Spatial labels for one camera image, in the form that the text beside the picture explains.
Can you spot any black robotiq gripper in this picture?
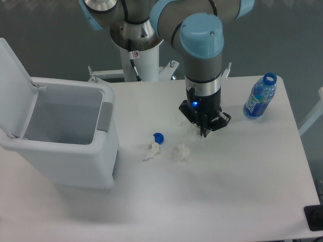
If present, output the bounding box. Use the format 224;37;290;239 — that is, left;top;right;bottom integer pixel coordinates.
179;88;231;138

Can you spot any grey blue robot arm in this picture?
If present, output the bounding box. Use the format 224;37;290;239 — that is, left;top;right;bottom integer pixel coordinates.
79;1;254;136

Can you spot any small white paper ball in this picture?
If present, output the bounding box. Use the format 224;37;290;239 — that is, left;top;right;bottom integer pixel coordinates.
174;142;190;162

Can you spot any white trash bin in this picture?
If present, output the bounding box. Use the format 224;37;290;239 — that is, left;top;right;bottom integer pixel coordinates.
1;78;119;189

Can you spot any white trash bin lid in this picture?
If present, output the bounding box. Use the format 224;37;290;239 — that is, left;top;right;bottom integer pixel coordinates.
1;38;38;138

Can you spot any blue bottle cap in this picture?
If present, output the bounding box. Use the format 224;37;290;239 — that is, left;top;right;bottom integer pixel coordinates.
153;132;164;145

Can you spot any white twisted paper scrap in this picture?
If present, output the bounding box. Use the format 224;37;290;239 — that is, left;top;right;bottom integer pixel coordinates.
142;136;160;161

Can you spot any blue plastic drink bottle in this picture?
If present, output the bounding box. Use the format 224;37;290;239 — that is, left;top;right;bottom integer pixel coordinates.
243;72;277;119

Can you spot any white furniture edge right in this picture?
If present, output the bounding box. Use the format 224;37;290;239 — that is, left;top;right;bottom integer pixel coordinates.
298;87;322;137

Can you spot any black device at edge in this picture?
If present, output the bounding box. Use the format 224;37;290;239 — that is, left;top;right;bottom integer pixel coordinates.
304;205;322;231

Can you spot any white table frame bracket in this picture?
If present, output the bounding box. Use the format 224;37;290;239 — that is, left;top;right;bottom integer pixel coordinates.
87;59;232;83

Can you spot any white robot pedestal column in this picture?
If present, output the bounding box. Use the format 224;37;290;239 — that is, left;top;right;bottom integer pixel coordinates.
119;40;163;82

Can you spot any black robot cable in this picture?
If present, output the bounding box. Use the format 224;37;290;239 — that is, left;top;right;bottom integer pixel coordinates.
127;39;142;82

